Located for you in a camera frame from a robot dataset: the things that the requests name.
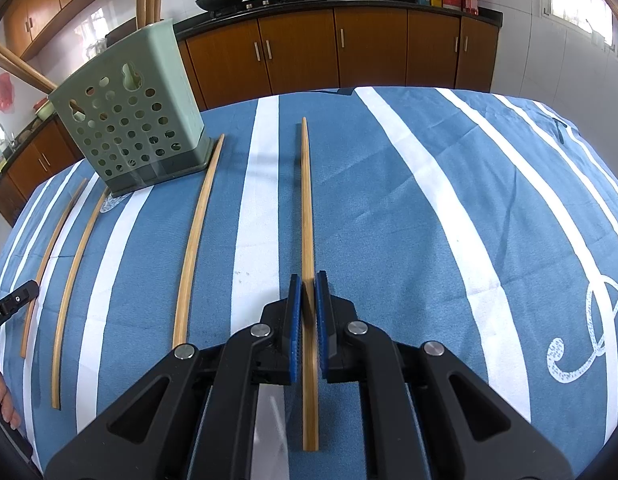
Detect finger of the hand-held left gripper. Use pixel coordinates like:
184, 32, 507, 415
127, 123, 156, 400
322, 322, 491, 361
0, 280, 41, 321

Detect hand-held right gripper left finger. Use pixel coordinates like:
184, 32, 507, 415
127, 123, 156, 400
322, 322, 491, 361
44, 274, 304, 480

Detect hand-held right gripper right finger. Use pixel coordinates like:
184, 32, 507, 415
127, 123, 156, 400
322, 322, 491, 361
314, 270, 574, 480

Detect green perforated utensil holder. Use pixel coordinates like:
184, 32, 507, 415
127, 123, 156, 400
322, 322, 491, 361
48, 18, 216, 198

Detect person's left hand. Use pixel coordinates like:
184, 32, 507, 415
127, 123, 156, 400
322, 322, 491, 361
0, 354, 22, 431

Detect red plastic bag on hook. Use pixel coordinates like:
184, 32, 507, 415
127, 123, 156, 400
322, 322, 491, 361
0, 72, 16, 112

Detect wooden base cabinets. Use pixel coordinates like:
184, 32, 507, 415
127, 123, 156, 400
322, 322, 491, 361
0, 2, 504, 227

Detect black gas stove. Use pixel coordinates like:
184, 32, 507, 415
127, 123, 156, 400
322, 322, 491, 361
239, 0, 330, 11

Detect black kitchen countertop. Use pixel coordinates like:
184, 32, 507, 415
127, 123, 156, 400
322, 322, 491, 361
0, 0, 504, 191

